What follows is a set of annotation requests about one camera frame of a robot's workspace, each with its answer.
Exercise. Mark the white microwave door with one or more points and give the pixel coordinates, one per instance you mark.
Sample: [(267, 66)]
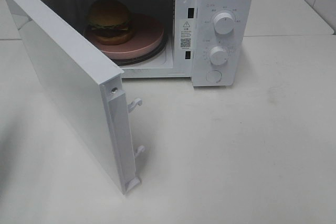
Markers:
[(84, 85)]

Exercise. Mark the white upper microwave knob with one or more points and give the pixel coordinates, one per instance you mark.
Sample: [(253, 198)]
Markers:
[(223, 22)]

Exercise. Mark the toy burger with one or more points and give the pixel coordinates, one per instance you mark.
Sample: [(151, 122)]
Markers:
[(110, 22)]

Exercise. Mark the white lower microwave knob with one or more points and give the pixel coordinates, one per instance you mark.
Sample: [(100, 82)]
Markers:
[(218, 56)]

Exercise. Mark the white microwave knob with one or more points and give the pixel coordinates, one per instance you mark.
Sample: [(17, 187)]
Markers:
[(223, 22), (218, 56)]

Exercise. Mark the white microwave oven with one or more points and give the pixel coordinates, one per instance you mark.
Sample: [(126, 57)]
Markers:
[(190, 36)]

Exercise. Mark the pink round plate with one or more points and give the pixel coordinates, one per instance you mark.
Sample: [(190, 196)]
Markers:
[(149, 33)]

